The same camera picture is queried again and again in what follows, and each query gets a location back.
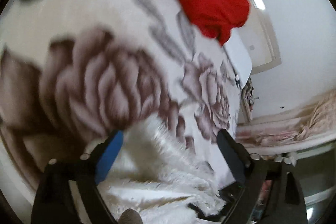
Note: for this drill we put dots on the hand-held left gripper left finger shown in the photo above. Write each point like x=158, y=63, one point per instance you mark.
x=109, y=158

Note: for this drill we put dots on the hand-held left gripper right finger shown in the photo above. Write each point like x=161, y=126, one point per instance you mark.
x=231, y=153

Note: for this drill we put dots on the white fuzzy jacket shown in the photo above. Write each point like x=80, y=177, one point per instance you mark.
x=157, y=176

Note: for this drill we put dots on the white nightstand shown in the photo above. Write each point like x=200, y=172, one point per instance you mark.
x=246, y=111

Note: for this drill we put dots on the clutter on nightstand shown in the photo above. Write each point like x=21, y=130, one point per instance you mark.
x=250, y=94

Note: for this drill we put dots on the pink floral curtain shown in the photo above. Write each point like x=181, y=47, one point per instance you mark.
x=302, y=127

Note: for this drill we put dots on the white pillow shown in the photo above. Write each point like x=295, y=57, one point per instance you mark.
x=240, y=56

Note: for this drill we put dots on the beige bed headboard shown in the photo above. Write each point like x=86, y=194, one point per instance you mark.
x=265, y=37

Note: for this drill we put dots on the floral bed blanket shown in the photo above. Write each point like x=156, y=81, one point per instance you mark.
x=65, y=29

